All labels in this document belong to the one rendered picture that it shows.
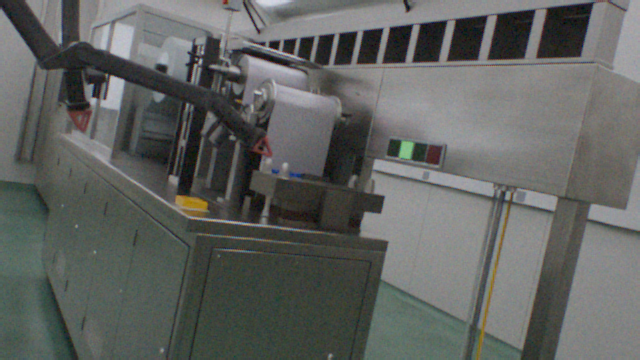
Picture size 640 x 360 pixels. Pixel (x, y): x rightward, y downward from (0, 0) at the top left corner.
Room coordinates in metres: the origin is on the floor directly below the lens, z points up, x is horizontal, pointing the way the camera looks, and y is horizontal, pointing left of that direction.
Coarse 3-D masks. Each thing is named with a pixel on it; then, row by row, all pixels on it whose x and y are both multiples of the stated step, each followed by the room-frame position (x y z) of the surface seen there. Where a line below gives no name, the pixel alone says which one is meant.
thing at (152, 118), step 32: (96, 32) 3.41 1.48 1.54; (128, 32) 2.68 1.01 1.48; (160, 32) 2.59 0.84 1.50; (192, 32) 2.67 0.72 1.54; (160, 64) 2.61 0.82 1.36; (160, 96) 2.62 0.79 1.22; (96, 128) 2.96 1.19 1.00; (128, 128) 2.56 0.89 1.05; (160, 128) 2.64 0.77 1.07; (128, 160) 2.58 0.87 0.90; (160, 160) 2.65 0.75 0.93
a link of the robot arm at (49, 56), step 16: (0, 0) 1.33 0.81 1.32; (16, 0) 1.35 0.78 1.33; (16, 16) 1.35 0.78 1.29; (32, 16) 1.37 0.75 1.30; (32, 32) 1.37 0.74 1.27; (32, 48) 1.38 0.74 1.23; (48, 48) 1.39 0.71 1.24; (64, 48) 1.46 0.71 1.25; (48, 64) 1.39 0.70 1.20; (64, 64) 1.41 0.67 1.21; (80, 64) 1.43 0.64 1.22
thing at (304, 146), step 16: (272, 128) 1.79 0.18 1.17; (288, 128) 1.82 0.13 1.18; (304, 128) 1.85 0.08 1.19; (320, 128) 1.88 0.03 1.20; (272, 144) 1.79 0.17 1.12; (288, 144) 1.82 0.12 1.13; (304, 144) 1.86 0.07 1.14; (320, 144) 1.89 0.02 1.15; (272, 160) 1.80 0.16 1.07; (288, 160) 1.83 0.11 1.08; (304, 160) 1.86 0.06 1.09; (320, 160) 1.90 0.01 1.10
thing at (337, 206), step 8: (328, 192) 1.67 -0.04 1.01; (336, 192) 1.68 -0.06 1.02; (328, 200) 1.67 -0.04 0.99; (336, 200) 1.68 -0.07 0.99; (344, 200) 1.70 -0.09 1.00; (352, 200) 1.71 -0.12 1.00; (328, 208) 1.67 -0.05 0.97; (336, 208) 1.69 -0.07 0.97; (344, 208) 1.70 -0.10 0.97; (320, 216) 1.67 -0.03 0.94; (328, 216) 1.68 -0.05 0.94; (336, 216) 1.69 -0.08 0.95; (344, 216) 1.71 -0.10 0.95; (320, 224) 1.67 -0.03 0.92; (328, 224) 1.68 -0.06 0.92; (336, 224) 1.69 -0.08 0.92; (344, 224) 1.71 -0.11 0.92
